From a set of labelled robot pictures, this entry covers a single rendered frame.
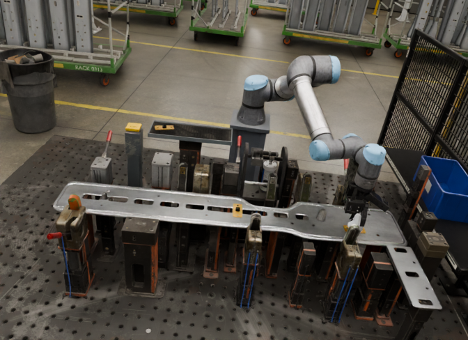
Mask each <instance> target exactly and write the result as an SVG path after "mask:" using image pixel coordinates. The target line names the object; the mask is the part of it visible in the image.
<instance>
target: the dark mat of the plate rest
mask: <svg viewBox="0 0 468 340"><path fill-rule="evenodd" d="M156 125H173V127H174V130H156V129H155V126H156ZM150 133H153V134H165V135H173V136H179V137H193V138H200V139H213V140H220V141H231V130H228V129H221V128H214V127H201V126H194V125H181V124H174V123H161V122H154V123H153V126H152V128H151V131H150Z"/></svg>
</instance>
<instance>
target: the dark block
mask: <svg viewBox="0 0 468 340"><path fill-rule="evenodd" d="M298 171H299V166H298V163H297V160H288V161H287V165H286V173H285V178H284V182H283V189H282V193H281V199H280V200H279V203H278V207H277V208H288V207H290V201H291V197H292V193H293V188H294V184H295V181H296V179H297V174H298Z"/></svg>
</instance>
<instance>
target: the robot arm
mask: <svg viewBox="0 0 468 340"><path fill-rule="evenodd" d="M340 73H341V65H340V62H339V60H338V58H337V57H336V56H331V55H329V56H306V55H304V56H299V57H297V58H296V59H295V60H294V61H293V62H292V63H291V64H290V65H289V68H288V71H287V75H286V76H281V77H279V78H277V79H268V78H267V77H266V76H264V75H252V76H249V77H247V78H246V79H245V83H244V92H243V98H242V106H241V107H240V110H239V112H238V113H237V120H238V121H239V122H241V123H243V124H245V125H253V126H256V125H262V124H263V123H264V122H265V111H264V104H265V102H278V101H284V102H287V101H290V100H292V99H293V98H294V97H295V98H296V101H297V104H298V106H299V109H300V111H301V113H302V116H303V119H304V122H305V124H306V127H307V130H308V131H309V134H310V137H311V140H312V142H311V143H310V146H309V150H310V153H309V154H310V156H311V158H312V159H313V160H315V161H327V160H340V159H349V158H352V159H353V160H354V161H355V162H356V163H358V164H359V167H358V169H357V173H356V176H355V179H354V181H349V183H348V187H347V189H346V191H344V193H343V197H344V194H345V196H346V198H345V199H344V200H343V197H342V200H341V202H343V203H344V204H345V207H344V208H342V210H343V211H345V213H349V214H350V217H349V219H352V218H354V219H353V220H352V221H351V222H348V227H349V226H350V225H352V224H358V225H359V228H360V232H359V234H360V233H361V231H362V229H363V227H364V224H365V223H366V218H367V212H368V202H369V201H370V202H371V203H373V204H375V205H376V206H377V207H378V208H380V209H381V210H383V211H384V212H386V211H387V210H388V209H390V207H389V203H388V201H386V200H385V199H383V198H382V197H380V196H379V195H378V194H376V193H375V192H374V191H373V188H374V186H375V184H376V182H377V178H378V176H379V173H380V170H381V168H382V164H383V163H384V158H385V155H386V150H385V149H384V148H383V147H382V146H379V145H377V144H367V143H366V142H365V141H363V139H362V138H361V137H358V136H357V135H355V134H353V133H349V134H347V135H345V136H344V137H343V138H342V139H334V138H333V136H332V134H331V132H330V129H329V126H328V124H327V122H326V120H325V117H324V115H323V112H322V110H321V108H320V105H319V103H318V100H317V98H316V96H315V93H314V91H313V88H312V87H318V86H321V85H323V84H335V83H336V82H337V81H338V79H339V77H340ZM357 213H361V214H357Z"/></svg>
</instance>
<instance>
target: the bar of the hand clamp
mask: <svg viewBox="0 0 468 340"><path fill-rule="evenodd" d="M358 166H359V164H358V163H356V162H355V161H354V160H353V159H352V158H350V161H349V165H348V170H347V173H346V177H345V182H344V191H346V188H347V184H348V183H349V181H354V179H355V176H356V173H357V169H358Z"/></svg>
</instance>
